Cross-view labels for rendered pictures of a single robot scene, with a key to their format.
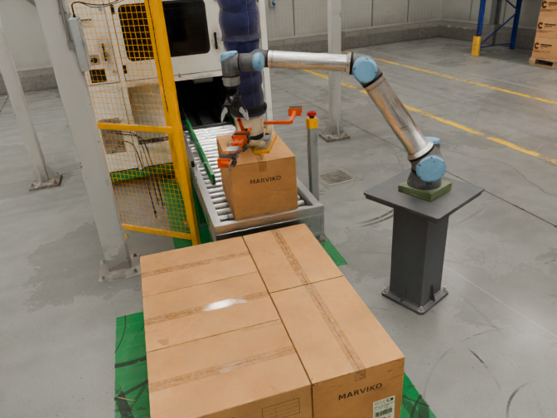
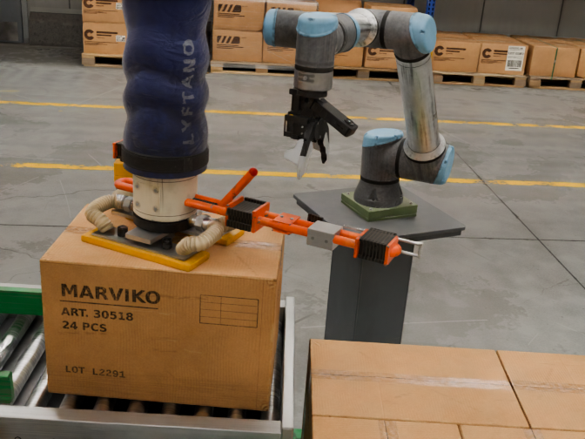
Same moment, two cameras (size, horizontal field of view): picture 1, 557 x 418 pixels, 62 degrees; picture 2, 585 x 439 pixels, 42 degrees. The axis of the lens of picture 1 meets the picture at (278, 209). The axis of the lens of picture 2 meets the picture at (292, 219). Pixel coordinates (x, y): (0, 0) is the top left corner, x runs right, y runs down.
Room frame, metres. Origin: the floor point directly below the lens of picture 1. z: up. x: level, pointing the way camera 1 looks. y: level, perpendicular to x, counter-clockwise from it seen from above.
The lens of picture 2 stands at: (2.11, 1.89, 1.79)
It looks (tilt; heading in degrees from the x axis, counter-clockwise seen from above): 22 degrees down; 284
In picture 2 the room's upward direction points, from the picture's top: 4 degrees clockwise
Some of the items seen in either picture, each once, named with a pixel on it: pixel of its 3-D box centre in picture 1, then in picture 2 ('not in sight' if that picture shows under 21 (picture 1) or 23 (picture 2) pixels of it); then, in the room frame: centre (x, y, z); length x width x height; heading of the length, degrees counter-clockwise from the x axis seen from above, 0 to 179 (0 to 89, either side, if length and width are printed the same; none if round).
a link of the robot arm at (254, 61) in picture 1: (251, 61); (332, 33); (2.49, 0.08, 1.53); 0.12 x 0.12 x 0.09; 79
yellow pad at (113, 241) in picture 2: not in sight; (144, 241); (2.91, 0.24, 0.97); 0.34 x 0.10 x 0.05; 170
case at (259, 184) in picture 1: (255, 173); (172, 301); (2.88, 0.14, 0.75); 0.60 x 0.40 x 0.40; 13
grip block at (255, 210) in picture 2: (241, 138); (247, 213); (2.65, 0.19, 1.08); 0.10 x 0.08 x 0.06; 80
